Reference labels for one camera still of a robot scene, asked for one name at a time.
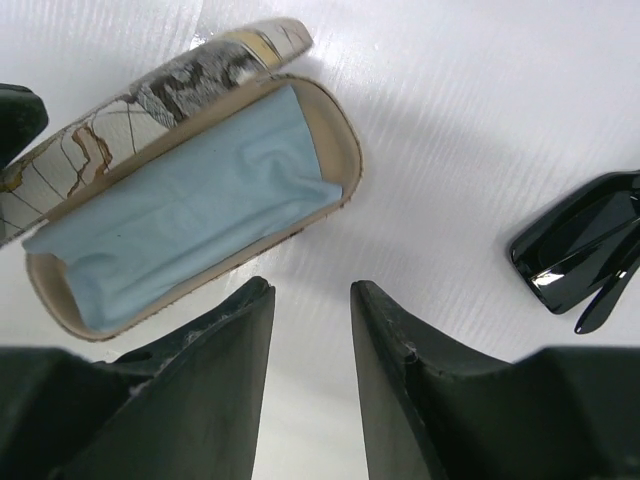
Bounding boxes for patterned glasses case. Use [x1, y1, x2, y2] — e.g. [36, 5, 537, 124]
[1, 17, 363, 341]

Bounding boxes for blue cleaning cloth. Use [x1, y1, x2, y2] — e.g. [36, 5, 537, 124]
[23, 84, 343, 341]

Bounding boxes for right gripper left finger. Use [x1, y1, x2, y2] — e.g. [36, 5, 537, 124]
[56, 277, 275, 479]

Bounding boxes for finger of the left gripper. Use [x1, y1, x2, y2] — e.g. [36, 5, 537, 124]
[0, 83, 49, 169]

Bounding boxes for black sunglasses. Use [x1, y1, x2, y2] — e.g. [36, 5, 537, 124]
[508, 170, 639, 335]

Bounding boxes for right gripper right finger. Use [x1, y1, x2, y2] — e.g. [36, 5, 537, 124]
[350, 280, 550, 479]

